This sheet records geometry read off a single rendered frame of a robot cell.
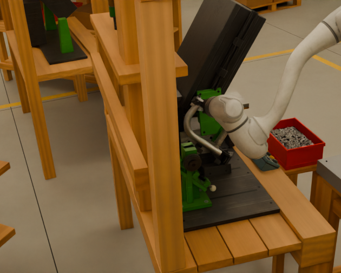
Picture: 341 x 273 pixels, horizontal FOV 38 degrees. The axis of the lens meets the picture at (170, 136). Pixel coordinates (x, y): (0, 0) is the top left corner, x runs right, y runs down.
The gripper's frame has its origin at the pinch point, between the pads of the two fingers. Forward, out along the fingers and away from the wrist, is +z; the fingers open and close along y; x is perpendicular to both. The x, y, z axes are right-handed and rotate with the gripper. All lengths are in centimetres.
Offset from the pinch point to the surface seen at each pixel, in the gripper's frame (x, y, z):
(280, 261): 34, -102, 32
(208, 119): 1.2, -9.3, 4.9
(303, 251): 26, -56, -44
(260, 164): 3.2, -41.7, 0.2
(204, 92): -7.1, -0.2, 3.7
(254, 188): 15.1, -40.2, -11.7
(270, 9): -301, -166, 554
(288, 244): 27, -49, -44
